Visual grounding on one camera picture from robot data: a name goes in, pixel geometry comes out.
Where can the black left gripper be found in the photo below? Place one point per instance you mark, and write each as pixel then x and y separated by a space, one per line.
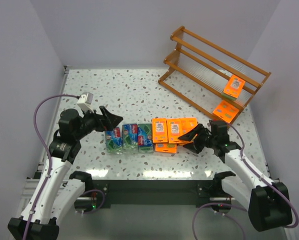
pixel 102 120

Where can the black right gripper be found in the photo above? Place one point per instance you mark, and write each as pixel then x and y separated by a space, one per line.
pixel 202 137

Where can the orange sponge box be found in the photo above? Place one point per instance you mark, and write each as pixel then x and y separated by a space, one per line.
pixel 174 130
pixel 226 111
pixel 159 130
pixel 233 88

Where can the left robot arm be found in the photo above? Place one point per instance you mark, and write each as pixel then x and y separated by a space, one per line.
pixel 41 218

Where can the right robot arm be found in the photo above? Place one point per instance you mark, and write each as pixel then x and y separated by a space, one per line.
pixel 266 201

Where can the wooden shelf rack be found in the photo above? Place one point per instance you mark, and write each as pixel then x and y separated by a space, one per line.
pixel 199 70

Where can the orange box under right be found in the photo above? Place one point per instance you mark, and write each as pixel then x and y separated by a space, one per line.
pixel 187 124

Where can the orange box under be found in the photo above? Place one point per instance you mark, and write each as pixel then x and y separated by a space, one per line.
pixel 166 148
pixel 187 124

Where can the blue sponge pack left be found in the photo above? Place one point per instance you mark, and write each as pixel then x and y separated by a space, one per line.
pixel 113 141

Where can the blue sponge pack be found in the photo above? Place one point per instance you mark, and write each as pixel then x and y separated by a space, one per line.
pixel 130 137
pixel 113 141

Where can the blue sponge pack middle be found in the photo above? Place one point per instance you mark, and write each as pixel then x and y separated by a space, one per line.
pixel 130 137

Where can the green sponge pack right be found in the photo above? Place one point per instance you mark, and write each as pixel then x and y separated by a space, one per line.
pixel 145 137

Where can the orange box under left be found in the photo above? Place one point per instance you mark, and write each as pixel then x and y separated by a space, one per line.
pixel 166 148

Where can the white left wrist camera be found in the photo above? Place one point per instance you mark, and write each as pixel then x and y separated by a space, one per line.
pixel 84 102

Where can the black table base frame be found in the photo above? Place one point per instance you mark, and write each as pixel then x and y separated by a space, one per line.
pixel 105 193

